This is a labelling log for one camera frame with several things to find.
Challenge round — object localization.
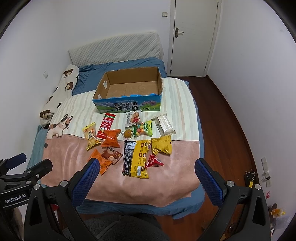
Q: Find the orange snack packet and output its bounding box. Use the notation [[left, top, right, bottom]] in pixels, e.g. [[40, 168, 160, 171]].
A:
[[88, 149, 112, 176], [101, 129, 121, 148]]

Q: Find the brown snack packet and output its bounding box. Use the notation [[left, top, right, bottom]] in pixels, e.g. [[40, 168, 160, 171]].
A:
[[101, 147, 123, 165]]

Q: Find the yellow cracker packet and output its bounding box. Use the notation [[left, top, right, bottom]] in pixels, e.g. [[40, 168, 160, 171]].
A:
[[82, 122, 101, 151]]

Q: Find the large yellow black snack bag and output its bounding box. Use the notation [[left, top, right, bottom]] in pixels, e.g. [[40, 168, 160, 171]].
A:
[[122, 140, 151, 179]]

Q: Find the small red triangle packet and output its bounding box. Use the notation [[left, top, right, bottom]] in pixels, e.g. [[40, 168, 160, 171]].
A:
[[145, 154, 164, 168]]

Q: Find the red stick snack packet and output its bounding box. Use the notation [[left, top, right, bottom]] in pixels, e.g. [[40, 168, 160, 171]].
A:
[[96, 113, 116, 140]]

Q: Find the small yellow snack packet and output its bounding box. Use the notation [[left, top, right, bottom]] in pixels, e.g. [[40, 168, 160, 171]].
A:
[[151, 135, 172, 155]]

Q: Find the clear white wafer packet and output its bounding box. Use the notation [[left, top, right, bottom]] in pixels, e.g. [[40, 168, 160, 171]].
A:
[[152, 113, 176, 137]]

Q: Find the colourful fruit candy bag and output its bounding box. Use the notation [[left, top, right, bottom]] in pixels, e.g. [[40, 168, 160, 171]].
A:
[[133, 120, 153, 138]]

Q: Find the white oat cookie packet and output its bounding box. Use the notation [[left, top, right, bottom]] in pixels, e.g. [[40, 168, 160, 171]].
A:
[[125, 110, 142, 128]]

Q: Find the blue bed sheet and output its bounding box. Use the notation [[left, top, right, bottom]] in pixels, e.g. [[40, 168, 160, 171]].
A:
[[28, 77, 205, 219]]

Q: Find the white power strip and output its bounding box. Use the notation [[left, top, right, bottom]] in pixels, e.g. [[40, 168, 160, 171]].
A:
[[261, 157, 271, 188]]

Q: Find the bear print long pillow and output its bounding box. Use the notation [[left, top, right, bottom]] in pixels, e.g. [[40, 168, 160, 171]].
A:
[[39, 64, 79, 126]]

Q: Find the cardboard milk box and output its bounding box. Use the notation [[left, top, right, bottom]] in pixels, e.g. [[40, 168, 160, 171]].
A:
[[92, 67, 163, 113]]

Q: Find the white quilted headboard cushion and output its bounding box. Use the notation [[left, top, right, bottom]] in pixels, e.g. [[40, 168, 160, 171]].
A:
[[69, 32, 164, 67]]

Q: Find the white door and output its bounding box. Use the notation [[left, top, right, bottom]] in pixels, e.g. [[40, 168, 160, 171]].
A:
[[171, 0, 218, 77]]

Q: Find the wall socket by bed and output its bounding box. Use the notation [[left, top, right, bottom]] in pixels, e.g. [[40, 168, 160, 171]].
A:
[[43, 71, 49, 79]]

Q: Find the door handle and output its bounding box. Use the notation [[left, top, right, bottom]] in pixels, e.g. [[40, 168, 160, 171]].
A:
[[175, 27, 184, 38]]

